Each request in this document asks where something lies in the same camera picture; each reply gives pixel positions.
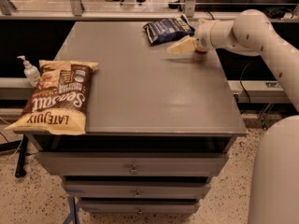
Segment clear pump sanitizer bottle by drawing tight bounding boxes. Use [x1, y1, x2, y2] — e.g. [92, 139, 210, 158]
[18, 55, 40, 87]

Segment brown yellow chip bag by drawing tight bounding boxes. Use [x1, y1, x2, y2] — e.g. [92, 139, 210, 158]
[7, 60, 98, 135]

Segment blue chip bag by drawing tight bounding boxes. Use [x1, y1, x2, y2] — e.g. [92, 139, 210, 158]
[143, 15, 195, 45]

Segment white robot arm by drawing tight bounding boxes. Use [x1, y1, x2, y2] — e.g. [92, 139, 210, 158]
[167, 9, 299, 224]

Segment grey drawer cabinet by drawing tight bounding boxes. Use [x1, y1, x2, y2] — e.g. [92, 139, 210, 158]
[28, 21, 246, 214]

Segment black cable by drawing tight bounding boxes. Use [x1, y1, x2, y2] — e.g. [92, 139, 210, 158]
[238, 59, 255, 105]

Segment black stand leg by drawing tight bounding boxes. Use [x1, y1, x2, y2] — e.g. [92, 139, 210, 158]
[15, 136, 28, 178]

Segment orange fruit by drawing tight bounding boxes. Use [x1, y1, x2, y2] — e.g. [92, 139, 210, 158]
[195, 47, 207, 53]

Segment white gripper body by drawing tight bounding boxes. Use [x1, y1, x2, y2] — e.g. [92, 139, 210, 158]
[194, 20, 219, 50]

